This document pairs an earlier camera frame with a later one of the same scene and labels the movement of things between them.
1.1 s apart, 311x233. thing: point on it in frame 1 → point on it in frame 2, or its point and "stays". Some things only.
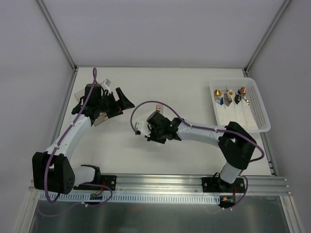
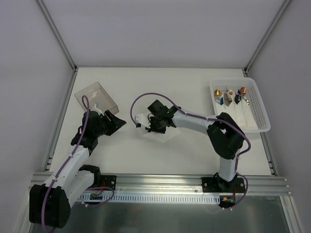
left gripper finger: (123, 103) → (117, 123)
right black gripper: (154, 132) → (155, 124)
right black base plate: (214, 184) stays
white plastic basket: (257, 106) stays
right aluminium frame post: (265, 38) stays
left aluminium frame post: (58, 35) stays
